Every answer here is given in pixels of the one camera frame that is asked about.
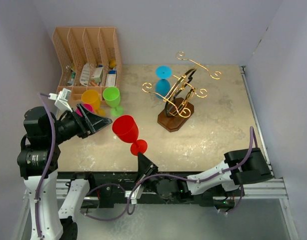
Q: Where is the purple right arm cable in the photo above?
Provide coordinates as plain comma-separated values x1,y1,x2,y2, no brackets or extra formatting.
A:
125,126,257,216

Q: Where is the pink plastic file organizer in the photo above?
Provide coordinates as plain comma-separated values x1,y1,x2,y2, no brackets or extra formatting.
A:
52,26,123,103

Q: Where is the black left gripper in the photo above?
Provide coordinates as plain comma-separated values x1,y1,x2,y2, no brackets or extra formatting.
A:
48,101,112,144

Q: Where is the green wine glass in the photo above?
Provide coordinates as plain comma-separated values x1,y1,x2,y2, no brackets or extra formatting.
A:
102,86,124,117

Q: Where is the red wine glass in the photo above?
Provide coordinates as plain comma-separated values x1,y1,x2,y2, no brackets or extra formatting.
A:
112,115,148,156

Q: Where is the yellow object in organizer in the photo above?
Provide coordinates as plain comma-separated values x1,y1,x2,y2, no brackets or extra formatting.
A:
109,59,117,69

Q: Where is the magenta wine glass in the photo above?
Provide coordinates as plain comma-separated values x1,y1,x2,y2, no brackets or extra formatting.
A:
75,103,94,117

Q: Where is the white red box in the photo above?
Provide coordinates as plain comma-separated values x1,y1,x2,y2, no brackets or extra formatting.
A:
90,66,103,84

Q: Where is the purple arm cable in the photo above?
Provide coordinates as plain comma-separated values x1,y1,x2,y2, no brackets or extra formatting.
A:
34,92,57,238
125,126,257,216

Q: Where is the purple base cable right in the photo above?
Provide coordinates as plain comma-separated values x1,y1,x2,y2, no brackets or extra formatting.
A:
214,184,246,216

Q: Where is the white ribbed bottle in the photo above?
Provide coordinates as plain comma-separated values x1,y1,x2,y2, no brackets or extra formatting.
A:
79,63,90,87

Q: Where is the yellow wine glass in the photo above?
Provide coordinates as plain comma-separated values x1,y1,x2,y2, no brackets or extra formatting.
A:
81,89,106,117

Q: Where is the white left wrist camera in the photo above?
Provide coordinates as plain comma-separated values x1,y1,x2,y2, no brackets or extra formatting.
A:
47,88,73,112

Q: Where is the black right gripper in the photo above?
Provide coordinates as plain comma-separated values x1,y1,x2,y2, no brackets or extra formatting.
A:
134,151,163,193

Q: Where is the blue wine glass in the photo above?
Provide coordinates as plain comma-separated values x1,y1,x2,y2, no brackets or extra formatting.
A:
155,65,172,99

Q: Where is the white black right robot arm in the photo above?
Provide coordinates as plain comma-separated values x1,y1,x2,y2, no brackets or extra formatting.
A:
136,147,274,203

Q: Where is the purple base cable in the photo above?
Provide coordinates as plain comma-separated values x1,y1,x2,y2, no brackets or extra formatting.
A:
79,182,131,221
214,184,246,216

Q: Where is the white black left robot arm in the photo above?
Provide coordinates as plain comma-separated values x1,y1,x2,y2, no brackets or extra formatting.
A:
17,103,113,240

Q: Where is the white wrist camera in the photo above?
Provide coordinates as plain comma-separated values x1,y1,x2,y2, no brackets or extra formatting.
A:
47,88,73,112
124,186,144,205

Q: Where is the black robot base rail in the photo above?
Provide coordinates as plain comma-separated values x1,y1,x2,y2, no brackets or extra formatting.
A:
58,171,245,210

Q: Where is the white blue box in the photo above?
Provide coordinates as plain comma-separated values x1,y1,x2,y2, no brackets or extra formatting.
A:
105,70,117,87

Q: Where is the gold wire wine glass rack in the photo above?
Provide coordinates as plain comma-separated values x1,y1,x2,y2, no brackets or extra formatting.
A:
141,51,222,133

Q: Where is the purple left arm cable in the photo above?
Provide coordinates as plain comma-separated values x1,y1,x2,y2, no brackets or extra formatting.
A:
34,92,57,238

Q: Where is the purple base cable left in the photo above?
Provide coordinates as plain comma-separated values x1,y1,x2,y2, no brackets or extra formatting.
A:
79,182,131,221

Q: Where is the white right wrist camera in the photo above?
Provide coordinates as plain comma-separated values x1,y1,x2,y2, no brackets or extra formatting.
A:
124,186,144,205

